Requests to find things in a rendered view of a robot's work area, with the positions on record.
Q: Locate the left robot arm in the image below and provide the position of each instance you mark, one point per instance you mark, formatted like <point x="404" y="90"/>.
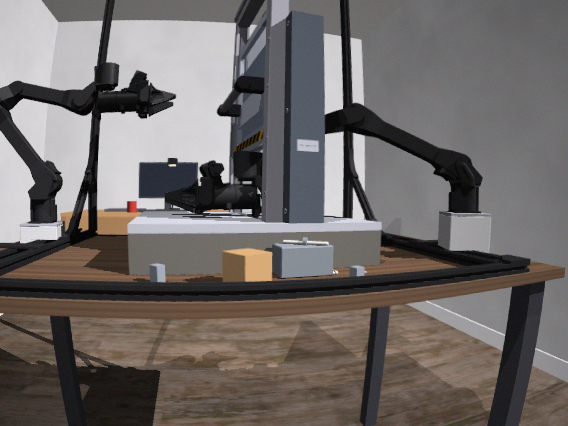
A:
<point x="463" y="198"/>

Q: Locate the tan cardboard box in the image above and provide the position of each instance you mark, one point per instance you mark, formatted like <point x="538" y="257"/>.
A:
<point x="246" y="265"/>

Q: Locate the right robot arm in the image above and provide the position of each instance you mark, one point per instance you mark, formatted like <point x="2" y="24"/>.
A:
<point x="46" y="176"/>

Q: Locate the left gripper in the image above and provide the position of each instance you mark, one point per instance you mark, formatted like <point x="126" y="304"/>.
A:
<point x="190" y="198"/>

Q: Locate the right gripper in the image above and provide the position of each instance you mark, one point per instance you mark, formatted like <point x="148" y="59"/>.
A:
<point x="160" y="100"/>

